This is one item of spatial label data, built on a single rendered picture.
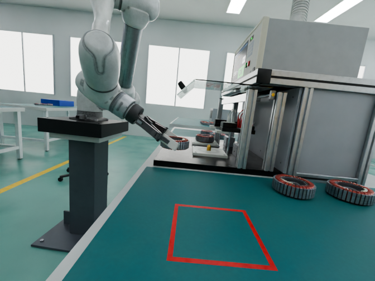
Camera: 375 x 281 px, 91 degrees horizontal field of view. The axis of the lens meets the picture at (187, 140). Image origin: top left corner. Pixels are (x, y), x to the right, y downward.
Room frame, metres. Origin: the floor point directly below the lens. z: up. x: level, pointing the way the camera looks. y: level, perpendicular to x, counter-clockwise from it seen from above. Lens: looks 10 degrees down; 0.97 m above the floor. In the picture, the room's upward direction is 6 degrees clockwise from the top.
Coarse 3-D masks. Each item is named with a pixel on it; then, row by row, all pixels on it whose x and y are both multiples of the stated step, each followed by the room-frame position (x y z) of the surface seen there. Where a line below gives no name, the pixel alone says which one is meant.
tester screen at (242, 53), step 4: (244, 48) 0.96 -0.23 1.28; (240, 52) 1.04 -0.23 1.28; (244, 52) 0.95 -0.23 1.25; (236, 56) 1.13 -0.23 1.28; (240, 56) 1.03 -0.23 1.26; (236, 60) 1.11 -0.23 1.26; (236, 64) 1.10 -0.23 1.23; (244, 64) 0.92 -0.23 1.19; (236, 68) 1.09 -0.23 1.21; (232, 76) 1.16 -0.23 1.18; (236, 80) 1.05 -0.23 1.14
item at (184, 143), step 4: (172, 136) 0.75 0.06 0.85; (176, 140) 0.66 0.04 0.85; (180, 140) 0.67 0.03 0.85; (184, 140) 0.68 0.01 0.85; (188, 140) 0.71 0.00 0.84; (160, 144) 0.69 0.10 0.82; (164, 144) 0.67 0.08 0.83; (180, 144) 0.66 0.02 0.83; (184, 144) 0.67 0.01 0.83; (188, 144) 0.69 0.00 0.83; (168, 148) 0.66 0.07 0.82; (180, 148) 0.66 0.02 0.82; (184, 148) 0.67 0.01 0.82
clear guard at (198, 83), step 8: (200, 80) 0.65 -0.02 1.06; (208, 80) 0.65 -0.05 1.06; (184, 88) 0.65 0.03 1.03; (192, 88) 0.84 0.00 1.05; (200, 88) 0.87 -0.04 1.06; (208, 88) 0.84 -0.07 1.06; (216, 88) 0.81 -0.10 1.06; (224, 88) 0.79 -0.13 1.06; (232, 88) 0.76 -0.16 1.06; (240, 88) 0.74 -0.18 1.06; (256, 88) 0.70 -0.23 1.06; (264, 88) 0.68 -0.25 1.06; (272, 88) 0.66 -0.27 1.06
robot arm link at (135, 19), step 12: (132, 0) 0.97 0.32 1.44; (144, 0) 0.99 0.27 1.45; (156, 0) 1.03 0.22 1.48; (132, 12) 1.00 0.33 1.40; (144, 12) 1.01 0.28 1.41; (156, 12) 1.05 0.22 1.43; (132, 24) 1.03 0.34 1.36; (144, 24) 1.06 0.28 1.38; (132, 36) 1.08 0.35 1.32; (132, 48) 1.12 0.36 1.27; (132, 60) 1.16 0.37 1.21; (120, 72) 1.20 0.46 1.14; (132, 72) 1.22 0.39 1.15; (120, 84) 1.24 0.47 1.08; (132, 96) 1.30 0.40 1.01
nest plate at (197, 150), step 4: (196, 148) 0.86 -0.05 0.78; (200, 148) 0.87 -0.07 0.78; (204, 148) 0.88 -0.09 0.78; (212, 148) 0.90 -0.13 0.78; (216, 148) 0.91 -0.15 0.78; (220, 148) 0.92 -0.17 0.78; (196, 152) 0.78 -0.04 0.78; (200, 152) 0.79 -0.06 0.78; (204, 152) 0.80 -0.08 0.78; (208, 152) 0.80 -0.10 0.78; (212, 152) 0.81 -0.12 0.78; (216, 152) 0.82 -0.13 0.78; (220, 152) 0.83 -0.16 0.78; (224, 152) 0.84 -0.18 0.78; (208, 156) 0.78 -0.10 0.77; (212, 156) 0.78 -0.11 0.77; (216, 156) 0.78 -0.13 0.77; (220, 156) 0.78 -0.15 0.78; (224, 156) 0.78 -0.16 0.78
